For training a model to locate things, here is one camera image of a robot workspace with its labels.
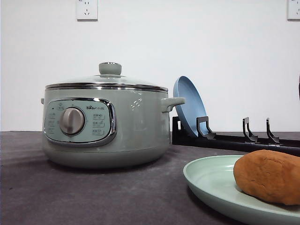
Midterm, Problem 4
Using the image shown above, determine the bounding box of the glass steamer lid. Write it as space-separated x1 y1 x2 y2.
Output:
45 61 168 92

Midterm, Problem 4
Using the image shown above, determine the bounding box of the green plate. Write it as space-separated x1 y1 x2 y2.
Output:
183 155 300 225

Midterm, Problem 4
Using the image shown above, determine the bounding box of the blue plate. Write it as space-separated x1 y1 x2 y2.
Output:
173 75 207 137

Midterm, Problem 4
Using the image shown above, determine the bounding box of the green electric steamer pot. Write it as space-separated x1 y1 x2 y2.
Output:
41 87 185 169

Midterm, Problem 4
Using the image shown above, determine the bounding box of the black plate rack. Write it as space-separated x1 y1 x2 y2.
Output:
172 116 300 154

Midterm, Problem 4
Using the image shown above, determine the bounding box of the grey table cloth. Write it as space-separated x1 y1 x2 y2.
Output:
0 131 243 225

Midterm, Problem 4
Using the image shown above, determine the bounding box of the white wall socket left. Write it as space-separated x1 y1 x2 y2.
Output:
76 0 98 22

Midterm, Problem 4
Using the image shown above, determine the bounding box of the white wall socket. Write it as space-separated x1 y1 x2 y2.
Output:
285 0 300 23
76 0 98 22

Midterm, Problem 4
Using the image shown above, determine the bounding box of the white wall socket right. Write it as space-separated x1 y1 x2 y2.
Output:
285 0 300 23

